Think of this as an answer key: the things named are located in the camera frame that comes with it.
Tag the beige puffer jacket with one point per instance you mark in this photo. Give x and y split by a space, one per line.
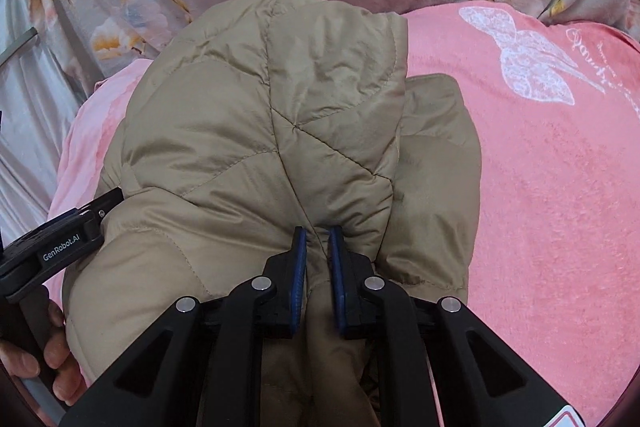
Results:
250 132

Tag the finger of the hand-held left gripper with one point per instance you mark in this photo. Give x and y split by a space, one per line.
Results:
105 203

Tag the pink butterfly print blanket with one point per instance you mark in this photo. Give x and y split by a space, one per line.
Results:
550 207

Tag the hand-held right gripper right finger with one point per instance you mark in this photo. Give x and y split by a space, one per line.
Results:
336 287

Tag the person's left hand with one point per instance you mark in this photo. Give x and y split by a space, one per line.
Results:
60 357

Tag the grey satin sheet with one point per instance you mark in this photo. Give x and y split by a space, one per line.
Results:
30 132

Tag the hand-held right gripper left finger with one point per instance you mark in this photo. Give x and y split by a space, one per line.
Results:
299 287

